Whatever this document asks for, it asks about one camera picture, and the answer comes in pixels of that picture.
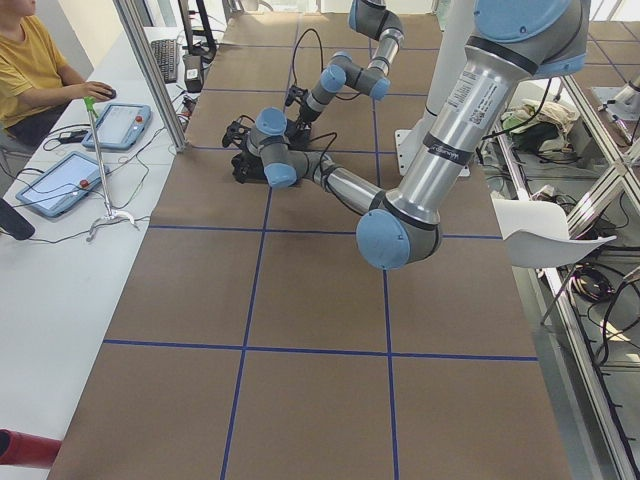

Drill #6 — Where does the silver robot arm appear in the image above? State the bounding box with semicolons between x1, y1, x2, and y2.
287;1;404;130
223;1;590;270

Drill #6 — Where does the blue teach pendant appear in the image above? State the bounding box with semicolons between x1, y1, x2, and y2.
15;152;101;218
91;102;151;152

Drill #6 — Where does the black keyboard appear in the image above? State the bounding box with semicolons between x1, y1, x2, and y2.
149;39;178;84

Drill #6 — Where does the lower blue teach pendant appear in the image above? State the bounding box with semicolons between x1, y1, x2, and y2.
15;152;101;218

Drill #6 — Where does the white pedestal base plate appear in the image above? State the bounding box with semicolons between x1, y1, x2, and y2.
395;123;479;177

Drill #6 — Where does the red cylinder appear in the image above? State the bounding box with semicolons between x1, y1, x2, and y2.
1;429;62;469

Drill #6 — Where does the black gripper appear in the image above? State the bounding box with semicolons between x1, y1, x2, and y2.
242;135;262;165
297;102;320;124

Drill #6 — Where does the white plastic chair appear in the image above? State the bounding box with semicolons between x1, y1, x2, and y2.
492;198;616;269

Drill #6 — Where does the black braided left cable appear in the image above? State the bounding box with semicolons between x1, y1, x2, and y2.
304;131;339;194

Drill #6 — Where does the black braided cable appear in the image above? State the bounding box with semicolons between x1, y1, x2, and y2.
304;131;339;194
290;27;325;91

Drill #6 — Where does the aluminium frame post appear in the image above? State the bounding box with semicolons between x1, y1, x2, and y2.
113;0;187;153

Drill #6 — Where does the black computer box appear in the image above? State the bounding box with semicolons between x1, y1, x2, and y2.
182;54;204;93

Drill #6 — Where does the person in yellow shirt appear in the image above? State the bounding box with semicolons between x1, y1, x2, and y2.
1;1;114;148

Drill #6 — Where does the black braided right cable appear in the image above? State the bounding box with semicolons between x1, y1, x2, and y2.
290;27;325;91

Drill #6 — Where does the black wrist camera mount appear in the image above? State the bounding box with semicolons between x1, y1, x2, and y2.
285;85;308;107
222;120;251;150

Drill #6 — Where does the metal rod stand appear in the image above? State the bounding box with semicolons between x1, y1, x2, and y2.
83;96;138;243

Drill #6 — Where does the black printed t-shirt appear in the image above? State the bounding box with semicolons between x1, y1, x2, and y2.
231;117;311;189

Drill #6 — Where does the upper blue teach pendant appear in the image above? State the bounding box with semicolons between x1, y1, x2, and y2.
91;102;151;152

